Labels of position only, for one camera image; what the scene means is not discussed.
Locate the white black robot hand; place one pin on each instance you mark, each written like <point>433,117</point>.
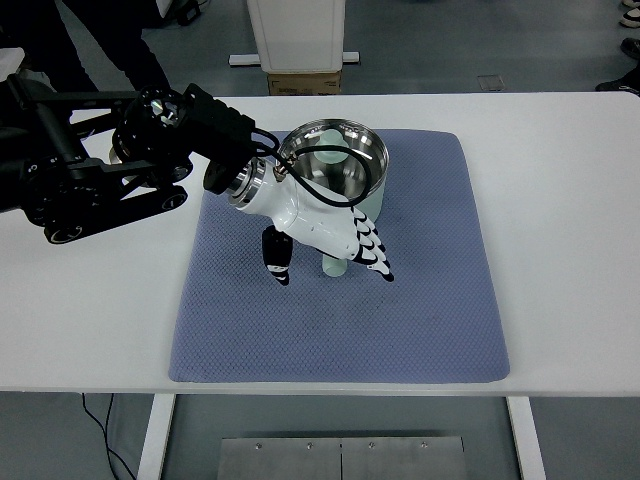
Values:
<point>300,213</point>

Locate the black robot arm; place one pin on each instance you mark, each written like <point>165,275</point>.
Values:
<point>81,163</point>

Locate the blue textured mat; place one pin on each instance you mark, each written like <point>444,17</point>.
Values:
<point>437,321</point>

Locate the cardboard box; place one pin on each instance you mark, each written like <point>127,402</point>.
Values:
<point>304,84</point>

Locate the grey floor outlet cover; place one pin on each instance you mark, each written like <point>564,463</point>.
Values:
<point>491,83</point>

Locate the metal floor plate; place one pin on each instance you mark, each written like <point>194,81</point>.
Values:
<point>343,458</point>

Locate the black shoe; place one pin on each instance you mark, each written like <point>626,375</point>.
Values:
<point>630,81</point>

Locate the person in dark trousers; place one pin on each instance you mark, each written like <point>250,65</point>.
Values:
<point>37,28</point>

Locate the white sneaker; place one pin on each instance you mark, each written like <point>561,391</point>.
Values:
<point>631,18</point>

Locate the white pedestal stand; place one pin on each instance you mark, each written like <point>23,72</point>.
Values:
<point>297,37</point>

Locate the white table frame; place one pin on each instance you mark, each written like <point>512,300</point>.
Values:
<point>522,422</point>

